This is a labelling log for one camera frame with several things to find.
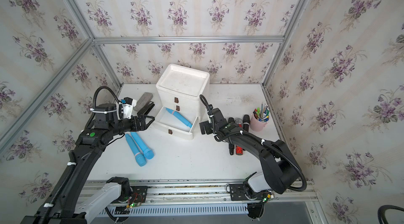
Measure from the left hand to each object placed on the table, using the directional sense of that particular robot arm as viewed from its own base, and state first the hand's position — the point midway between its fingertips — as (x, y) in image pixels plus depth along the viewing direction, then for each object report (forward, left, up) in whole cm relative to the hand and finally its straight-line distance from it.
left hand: (147, 118), depth 73 cm
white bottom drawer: (+12, -6, -23) cm, 26 cm away
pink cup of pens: (+8, -59, -12) cm, 61 cm away
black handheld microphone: (+10, -54, -20) cm, 58 cm away
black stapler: (+22, +11, -23) cm, 34 cm away
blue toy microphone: (-9, +3, -20) cm, 22 cm away
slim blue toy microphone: (+17, -9, -19) cm, 27 cm away
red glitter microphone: (-7, -47, -23) cm, 53 cm away
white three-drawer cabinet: (+20, -14, 0) cm, 24 cm away
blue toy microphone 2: (-11, +7, -21) cm, 24 cm away
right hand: (+7, -32, -14) cm, 35 cm away
